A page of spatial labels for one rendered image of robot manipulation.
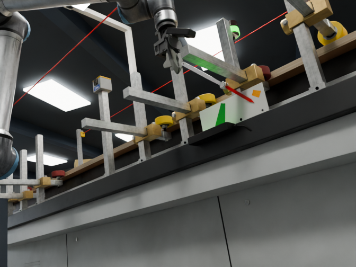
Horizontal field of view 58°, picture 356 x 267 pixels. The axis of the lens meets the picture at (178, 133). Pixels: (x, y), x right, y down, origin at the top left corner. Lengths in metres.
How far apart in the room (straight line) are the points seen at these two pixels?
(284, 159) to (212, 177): 0.27
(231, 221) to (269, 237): 0.17
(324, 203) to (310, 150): 0.26
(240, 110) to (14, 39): 1.00
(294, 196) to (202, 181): 0.32
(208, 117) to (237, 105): 0.12
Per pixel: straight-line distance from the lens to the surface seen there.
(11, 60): 1.55
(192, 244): 1.49
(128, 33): 3.41
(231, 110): 1.09
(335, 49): 1.18
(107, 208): 1.60
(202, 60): 0.92
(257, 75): 1.07
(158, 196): 1.33
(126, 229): 1.81
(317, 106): 0.95
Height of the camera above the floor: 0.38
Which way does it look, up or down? 18 degrees up
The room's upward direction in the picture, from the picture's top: 9 degrees counter-clockwise
